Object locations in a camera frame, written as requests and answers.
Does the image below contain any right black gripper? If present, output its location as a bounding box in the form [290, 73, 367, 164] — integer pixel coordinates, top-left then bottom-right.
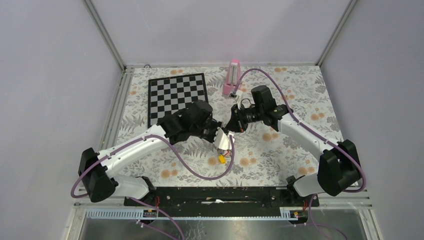
[226, 103, 264, 134]

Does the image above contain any keyring with coloured key tags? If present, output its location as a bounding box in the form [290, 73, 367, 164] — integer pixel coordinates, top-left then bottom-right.
[217, 150, 231, 165]

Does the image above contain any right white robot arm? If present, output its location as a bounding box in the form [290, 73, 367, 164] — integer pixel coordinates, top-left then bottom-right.
[224, 85, 362, 206]

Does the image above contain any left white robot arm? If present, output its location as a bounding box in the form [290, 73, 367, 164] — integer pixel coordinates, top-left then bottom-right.
[77, 100, 232, 206]

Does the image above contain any black white chessboard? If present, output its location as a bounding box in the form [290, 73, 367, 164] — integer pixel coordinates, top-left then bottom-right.
[147, 73, 208, 128]

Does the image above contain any floral table mat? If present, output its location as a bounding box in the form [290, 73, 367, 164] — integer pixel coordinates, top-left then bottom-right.
[116, 66, 343, 187]

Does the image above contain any pink metronome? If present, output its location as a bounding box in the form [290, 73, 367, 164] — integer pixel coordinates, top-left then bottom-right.
[222, 58, 241, 96]

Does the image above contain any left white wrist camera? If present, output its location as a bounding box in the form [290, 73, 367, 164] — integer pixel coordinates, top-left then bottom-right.
[213, 127, 235, 151]

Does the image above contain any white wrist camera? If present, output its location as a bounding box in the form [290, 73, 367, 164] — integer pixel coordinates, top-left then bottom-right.
[229, 89, 244, 109]
[213, 127, 235, 151]

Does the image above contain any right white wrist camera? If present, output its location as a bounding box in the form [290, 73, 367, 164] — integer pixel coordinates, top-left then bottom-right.
[229, 89, 244, 109]

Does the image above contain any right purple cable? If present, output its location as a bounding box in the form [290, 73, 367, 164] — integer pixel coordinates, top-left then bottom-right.
[232, 68, 367, 240]

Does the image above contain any purple cable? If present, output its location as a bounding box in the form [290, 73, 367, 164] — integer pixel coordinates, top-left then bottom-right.
[232, 68, 367, 240]
[70, 131, 236, 240]

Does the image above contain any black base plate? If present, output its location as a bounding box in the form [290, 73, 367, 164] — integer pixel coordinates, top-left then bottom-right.
[141, 186, 311, 213]

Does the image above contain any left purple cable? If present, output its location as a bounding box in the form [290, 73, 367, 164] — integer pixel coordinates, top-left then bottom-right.
[70, 131, 236, 240]

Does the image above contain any grey slotted cable duct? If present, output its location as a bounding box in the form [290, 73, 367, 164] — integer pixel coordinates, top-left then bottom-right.
[85, 207, 299, 221]

